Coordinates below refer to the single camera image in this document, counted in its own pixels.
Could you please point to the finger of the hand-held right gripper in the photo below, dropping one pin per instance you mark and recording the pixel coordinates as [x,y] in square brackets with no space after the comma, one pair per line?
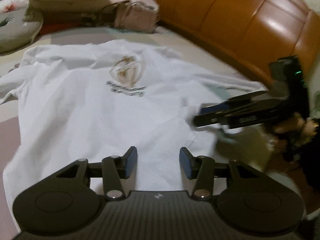
[225,120]
[215,107]

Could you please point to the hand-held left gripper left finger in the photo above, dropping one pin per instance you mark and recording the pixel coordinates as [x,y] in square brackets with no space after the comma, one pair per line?
[131,162]

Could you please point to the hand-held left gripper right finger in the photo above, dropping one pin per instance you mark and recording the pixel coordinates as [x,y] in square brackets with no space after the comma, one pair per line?
[186,162]

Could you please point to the white printed t-shirt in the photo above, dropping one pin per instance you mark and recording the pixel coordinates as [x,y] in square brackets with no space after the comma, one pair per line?
[100,117]

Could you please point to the person's right hand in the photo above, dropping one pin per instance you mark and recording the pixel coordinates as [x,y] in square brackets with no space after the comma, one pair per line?
[307,128]

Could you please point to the wooden headboard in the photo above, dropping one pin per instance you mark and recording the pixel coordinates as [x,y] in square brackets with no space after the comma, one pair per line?
[237,17]

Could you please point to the red cloth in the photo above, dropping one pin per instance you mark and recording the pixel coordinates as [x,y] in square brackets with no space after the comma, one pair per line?
[50,28]

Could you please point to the brown folded blanket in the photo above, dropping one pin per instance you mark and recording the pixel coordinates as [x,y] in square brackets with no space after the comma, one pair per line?
[70,17]

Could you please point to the grey pillow with hole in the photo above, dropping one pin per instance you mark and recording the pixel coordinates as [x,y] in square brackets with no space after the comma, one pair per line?
[15,32]

